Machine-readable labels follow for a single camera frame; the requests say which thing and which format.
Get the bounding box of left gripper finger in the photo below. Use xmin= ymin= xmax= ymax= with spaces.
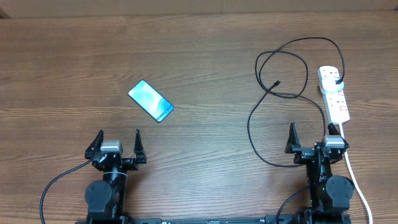
xmin=134 ymin=129 xmax=147 ymax=164
xmin=85 ymin=129 xmax=104 ymax=159

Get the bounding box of blue Galaxy smartphone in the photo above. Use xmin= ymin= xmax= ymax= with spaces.
xmin=128 ymin=80 xmax=174 ymax=123

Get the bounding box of black USB charging cable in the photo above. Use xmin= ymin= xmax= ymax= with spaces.
xmin=247 ymin=37 xmax=346 ymax=169

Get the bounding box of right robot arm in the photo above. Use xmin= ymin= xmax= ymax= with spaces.
xmin=285 ymin=123 xmax=355 ymax=224

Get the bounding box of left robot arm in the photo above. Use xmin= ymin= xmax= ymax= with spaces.
xmin=85 ymin=130 xmax=147 ymax=223

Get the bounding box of white charger plug adapter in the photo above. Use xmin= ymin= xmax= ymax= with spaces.
xmin=319 ymin=77 xmax=345 ymax=94

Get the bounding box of white power strip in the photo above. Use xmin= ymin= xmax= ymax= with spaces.
xmin=318 ymin=66 xmax=350 ymax=125

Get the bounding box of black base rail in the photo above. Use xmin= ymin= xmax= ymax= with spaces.
xmin=74 ymin=213 xmax=352 ymax=224

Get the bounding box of white power strip cord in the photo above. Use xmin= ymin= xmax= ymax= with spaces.
xmin=338 ymin=123 xmax=374 ymax=224

